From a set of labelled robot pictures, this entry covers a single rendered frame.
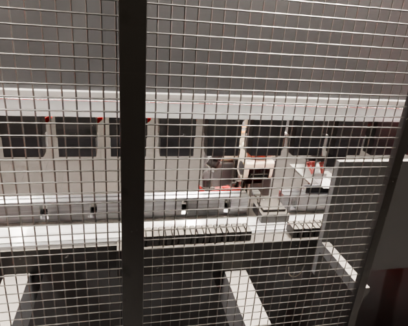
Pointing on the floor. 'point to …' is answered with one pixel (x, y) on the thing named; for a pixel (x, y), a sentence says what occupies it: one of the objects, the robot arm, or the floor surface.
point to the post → (132, 153)
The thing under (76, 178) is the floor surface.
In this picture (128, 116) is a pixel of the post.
